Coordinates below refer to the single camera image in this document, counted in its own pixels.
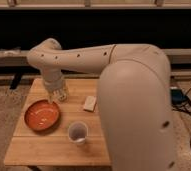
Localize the white sponge block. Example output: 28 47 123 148
83 96 97 112

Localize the white plastic cup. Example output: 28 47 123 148
68 121 88 145

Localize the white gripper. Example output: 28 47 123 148
43 77 67 104

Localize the blue power box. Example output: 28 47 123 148
171 88 187 105

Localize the wooden table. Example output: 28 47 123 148
4 79 110 166

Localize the orange bowl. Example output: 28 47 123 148
24 100 61 131

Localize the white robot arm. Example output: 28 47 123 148
27 38 178 171

